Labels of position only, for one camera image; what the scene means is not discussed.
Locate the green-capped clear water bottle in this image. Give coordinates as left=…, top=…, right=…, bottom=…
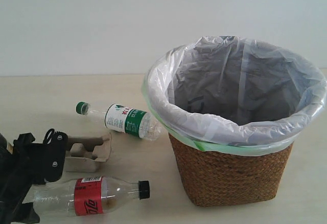
left=76, top=101, right=161, bottom=141

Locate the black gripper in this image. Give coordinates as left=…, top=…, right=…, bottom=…
left=1, top=133, right=49, bottom=224

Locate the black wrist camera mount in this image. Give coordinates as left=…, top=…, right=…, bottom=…
left=41, top=128, right=68, bottom=183

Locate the woven wicker waste basket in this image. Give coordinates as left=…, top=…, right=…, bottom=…
left=169, top=135, right=292, bottom=207

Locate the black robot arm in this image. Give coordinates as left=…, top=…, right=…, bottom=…
left=1, top=135, right=40, bottom=223

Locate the red-label clear cola bottle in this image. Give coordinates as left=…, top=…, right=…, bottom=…
left=24, top=176, right=150, bottom=216

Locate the grey paper pulp tray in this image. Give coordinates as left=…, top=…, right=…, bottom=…
left=64, top=133, right=112, bottom=173

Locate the translucent white bin liner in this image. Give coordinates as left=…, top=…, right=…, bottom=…
left=142, top=36, right=326, bottom=156

